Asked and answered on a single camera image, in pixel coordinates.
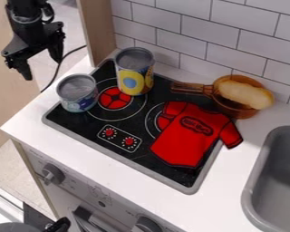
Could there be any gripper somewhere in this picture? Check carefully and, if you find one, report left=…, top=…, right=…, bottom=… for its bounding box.
left=0, top=18, right=67, bottom=82

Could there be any brown pot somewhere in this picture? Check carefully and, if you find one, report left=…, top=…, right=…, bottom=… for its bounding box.
left=169, top=74, right=274, bottom=120

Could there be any blue and white can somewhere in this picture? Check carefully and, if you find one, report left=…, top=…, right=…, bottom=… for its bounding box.
left=55, top=73, right=101, bottom=113

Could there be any yellow and blue can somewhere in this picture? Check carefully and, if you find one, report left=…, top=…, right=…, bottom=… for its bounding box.
left=113, top=46, right=158, bottom=97

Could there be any toy stove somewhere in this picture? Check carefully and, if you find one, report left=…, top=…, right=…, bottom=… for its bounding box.
left=41, top=57, right=238, bottom=196

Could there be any red shirt-shaped cloth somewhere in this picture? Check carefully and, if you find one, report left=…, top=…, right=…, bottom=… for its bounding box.
left=149, top=101, right=245, bottom=170

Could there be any toy bread roll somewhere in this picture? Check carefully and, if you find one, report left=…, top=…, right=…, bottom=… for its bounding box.
left=216, top=79, right=276, bottom=111

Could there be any toy sink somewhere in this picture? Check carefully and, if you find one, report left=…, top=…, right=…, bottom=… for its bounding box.
left=239, top=125, right=290, bottom=232

